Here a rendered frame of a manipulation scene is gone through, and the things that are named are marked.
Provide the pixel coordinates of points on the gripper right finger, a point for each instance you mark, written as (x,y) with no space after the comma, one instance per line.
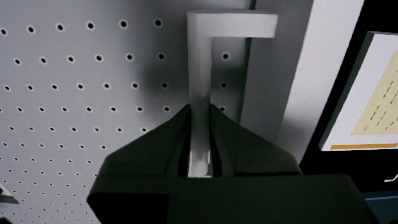
(243,152)

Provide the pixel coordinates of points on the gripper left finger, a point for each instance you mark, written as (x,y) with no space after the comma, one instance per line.
(157,151)

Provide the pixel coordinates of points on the grey perforated base plate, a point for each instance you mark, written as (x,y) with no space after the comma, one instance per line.
(79,79)

